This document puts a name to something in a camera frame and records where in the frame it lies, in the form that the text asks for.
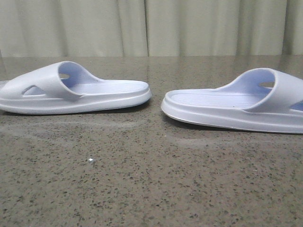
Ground light blue slipper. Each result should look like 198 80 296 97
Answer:
161 68 303 134
0 61 152 114

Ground pale green curtain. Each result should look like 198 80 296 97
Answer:
0 0 303 57

